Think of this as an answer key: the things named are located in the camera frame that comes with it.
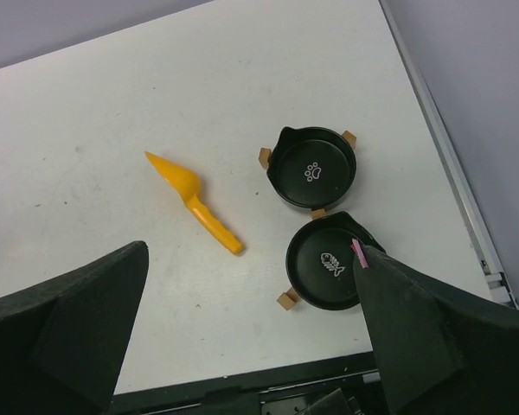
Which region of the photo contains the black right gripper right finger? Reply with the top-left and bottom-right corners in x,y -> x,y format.
354,244 -> 519,414

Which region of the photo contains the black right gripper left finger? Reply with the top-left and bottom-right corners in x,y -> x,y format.
0,241 -> 149,414

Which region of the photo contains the yellow plastic scoop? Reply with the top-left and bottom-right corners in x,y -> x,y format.
145,151 -> 245,255

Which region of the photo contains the pink tape scrap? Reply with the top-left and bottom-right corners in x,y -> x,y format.
350,238 -> 368,269

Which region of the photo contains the black fish print bowl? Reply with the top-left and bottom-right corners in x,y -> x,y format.
285,212 -> 384,310

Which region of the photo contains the black paw print bowl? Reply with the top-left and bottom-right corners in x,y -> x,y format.
266,125 -> 358,214

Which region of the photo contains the aluminium table edge rail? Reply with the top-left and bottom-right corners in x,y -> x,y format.
380,1 -> 519,309

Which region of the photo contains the black mounting base plate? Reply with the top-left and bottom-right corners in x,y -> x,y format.
108,352 -> 389,414

